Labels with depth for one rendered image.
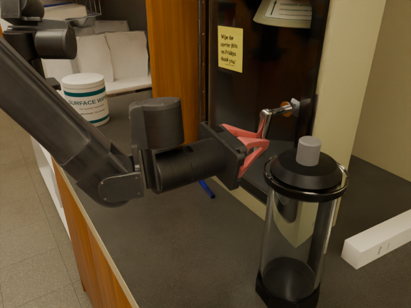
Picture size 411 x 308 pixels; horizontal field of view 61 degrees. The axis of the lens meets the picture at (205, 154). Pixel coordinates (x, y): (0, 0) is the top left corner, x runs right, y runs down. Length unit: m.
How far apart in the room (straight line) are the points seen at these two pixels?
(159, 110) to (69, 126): 0.11
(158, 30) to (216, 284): 0.51
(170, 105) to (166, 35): 0.36
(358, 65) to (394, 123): 0.43
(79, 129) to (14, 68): 0.09
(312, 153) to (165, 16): 0.46
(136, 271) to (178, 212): 0.17
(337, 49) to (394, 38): 0.44
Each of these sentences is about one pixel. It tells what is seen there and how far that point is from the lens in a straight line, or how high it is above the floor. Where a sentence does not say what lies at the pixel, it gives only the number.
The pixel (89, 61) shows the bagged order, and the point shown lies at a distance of 1.69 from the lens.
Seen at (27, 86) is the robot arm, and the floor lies 1.28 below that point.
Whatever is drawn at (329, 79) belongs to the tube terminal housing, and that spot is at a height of 1.26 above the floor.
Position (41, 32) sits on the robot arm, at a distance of 0.75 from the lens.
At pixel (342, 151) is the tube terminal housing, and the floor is 1.12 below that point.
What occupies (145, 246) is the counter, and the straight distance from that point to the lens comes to 0.68.
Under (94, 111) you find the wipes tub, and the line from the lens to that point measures 1.17.
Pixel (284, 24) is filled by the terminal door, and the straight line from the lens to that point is 0.56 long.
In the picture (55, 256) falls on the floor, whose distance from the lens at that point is 2.15.
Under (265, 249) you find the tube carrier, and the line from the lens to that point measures 0.53.
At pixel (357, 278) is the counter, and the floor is 0.94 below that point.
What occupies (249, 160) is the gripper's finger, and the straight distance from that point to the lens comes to 0.55.
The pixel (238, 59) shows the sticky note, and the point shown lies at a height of 1.25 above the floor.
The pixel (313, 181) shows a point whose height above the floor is 1.17.
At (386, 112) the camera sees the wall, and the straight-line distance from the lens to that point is 1.00.
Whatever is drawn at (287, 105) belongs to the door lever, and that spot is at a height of 1.21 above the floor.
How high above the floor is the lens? 1.40
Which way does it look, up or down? 28 degrees down
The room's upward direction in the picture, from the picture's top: straight up
